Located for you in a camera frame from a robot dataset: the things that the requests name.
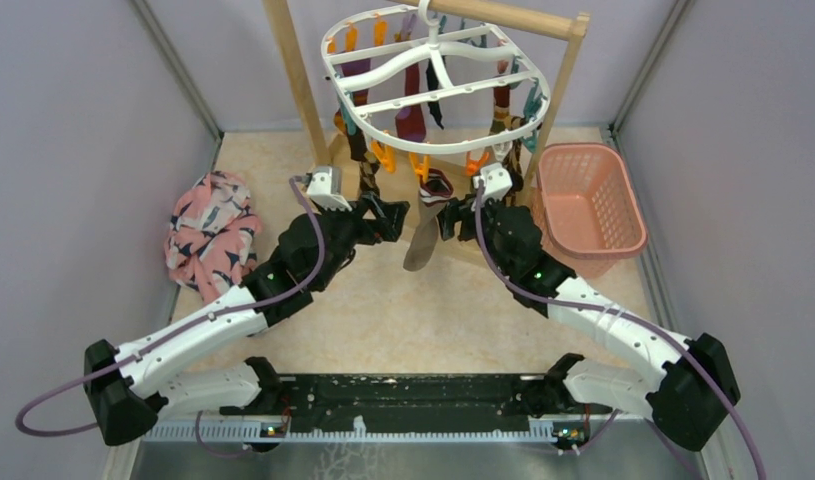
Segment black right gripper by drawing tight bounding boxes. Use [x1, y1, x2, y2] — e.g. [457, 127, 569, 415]
[435, 189, 515, 277]

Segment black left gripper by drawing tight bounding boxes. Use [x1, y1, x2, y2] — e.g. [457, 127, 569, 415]
[314, 189, 409, 289]

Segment dark sock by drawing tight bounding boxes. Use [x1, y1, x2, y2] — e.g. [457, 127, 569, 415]
[403, 168, 454, 272]

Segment brown argyle sock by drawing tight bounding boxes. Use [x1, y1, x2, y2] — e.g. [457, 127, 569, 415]
[344, 128, 380, 195]
[502, 116, 524, 206]

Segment maroon purple striped sock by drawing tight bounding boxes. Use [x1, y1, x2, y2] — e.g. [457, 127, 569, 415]
[340, 56, 375, 111]

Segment white plastic sock hanger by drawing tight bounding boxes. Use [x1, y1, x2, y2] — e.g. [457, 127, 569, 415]
[320, 1, 570, 156]

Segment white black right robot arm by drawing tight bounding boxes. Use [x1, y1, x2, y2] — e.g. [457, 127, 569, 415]
[437, 196, 741, 452]

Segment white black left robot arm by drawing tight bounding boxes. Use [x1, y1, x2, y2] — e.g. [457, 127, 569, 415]
[84, 192, 410, 446]

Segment wooden hanger stand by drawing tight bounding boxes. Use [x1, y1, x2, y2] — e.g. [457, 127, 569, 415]
[261, 0, 591, 273]

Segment orange clothespin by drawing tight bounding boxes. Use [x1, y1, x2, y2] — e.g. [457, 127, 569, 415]
[370, 140, 397, 173]
[464, 151, 489, 177]
[408, 152, 431, 184]

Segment pink laundry basket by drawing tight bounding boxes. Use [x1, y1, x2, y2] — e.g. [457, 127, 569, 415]
[530, 143, 648, 279]

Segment black white striped sock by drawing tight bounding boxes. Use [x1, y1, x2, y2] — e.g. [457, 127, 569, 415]
[425, 62, 447, 130]

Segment pink navy patterned cloth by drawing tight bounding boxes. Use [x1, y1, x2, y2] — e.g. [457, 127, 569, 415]
[163, 170, 262, 304]

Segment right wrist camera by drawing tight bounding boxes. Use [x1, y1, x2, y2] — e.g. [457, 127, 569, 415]
[472, 163, 513, 203]

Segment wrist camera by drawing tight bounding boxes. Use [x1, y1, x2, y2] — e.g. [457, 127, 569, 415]
[306, 166, 352, 212]
[472, 163, 513, 203]

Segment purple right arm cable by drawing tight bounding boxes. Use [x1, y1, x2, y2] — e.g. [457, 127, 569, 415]
[473, 182, 769, 480]

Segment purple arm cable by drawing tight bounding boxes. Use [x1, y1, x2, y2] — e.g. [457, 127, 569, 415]
[473, 182, 769, 480]
[14, 175, 327, 439]

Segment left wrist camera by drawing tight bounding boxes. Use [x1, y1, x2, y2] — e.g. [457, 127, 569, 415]
[306, 166, 352, 212]

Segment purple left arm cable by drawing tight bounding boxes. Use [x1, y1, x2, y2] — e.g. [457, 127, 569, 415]
[14, 175, 327, 439]

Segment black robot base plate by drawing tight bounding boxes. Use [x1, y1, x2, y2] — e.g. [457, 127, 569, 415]
[218, 372, 614, 436]

